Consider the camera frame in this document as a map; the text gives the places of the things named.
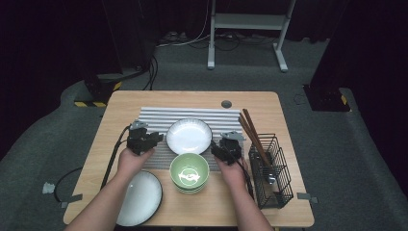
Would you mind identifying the person's right hand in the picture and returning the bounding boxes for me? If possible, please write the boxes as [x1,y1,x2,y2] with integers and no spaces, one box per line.
[214,155,250,193]

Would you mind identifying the black wire basket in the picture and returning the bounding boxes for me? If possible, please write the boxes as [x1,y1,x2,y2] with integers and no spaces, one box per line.
[248,133,294,210]

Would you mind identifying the right hand-held gripper black cable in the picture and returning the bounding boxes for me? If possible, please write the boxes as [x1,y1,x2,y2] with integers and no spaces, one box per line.
[235,160,256,200]

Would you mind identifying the black cable tangle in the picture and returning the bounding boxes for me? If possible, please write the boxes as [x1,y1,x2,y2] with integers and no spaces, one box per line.
[187,32,280,52]

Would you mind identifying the white plate with black rim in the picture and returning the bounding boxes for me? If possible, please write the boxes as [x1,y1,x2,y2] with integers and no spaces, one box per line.
[115,169,164,227]
[166,117,214,156]

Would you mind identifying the black stand base striped tape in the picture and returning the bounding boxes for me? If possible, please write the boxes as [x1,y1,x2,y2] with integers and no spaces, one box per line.
[74,68,152,109]

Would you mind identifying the white desk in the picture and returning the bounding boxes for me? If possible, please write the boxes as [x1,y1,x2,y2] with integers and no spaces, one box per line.
[207,0,296,73]

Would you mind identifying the striped placemat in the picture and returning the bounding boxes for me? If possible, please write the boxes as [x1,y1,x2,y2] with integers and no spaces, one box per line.
[138,106,244,172]

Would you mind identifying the black floor cables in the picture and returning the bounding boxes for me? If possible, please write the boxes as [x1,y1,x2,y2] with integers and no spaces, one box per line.
[142,56,159,91]

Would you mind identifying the crumpled grey tape piece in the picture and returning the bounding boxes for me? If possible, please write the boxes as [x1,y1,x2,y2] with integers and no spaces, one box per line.
[41,181,56,195]

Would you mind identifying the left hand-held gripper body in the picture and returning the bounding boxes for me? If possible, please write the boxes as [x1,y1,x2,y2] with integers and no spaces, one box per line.
[126,119,155,157]

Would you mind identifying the black stand base yellow tape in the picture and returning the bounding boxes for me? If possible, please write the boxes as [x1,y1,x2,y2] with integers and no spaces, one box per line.
[302,84,351,113]

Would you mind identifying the white floor cable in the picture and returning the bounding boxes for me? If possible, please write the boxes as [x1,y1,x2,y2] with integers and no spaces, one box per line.
[156,0,213,48]

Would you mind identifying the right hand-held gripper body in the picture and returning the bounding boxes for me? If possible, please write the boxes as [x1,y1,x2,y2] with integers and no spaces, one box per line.
[219,130,246,167]

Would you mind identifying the grey tape strip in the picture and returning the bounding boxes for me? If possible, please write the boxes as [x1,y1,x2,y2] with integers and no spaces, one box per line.
[60,193,84,209]
[296,192,319,205]

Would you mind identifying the left hand-held gripper black cable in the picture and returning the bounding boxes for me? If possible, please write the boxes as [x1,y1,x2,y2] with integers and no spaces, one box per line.
[53,124,133,204]

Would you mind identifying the hand-held gripper black cable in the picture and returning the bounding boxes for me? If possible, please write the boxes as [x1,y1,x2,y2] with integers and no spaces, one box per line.
[53,124,133,204]
[235,160,256,200]

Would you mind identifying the dark cabinet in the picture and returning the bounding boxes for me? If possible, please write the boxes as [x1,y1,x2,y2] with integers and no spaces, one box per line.
[102,0,158,71]

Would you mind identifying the person's left hand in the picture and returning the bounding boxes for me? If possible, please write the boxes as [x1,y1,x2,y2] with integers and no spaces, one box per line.
[116,146,156,182]

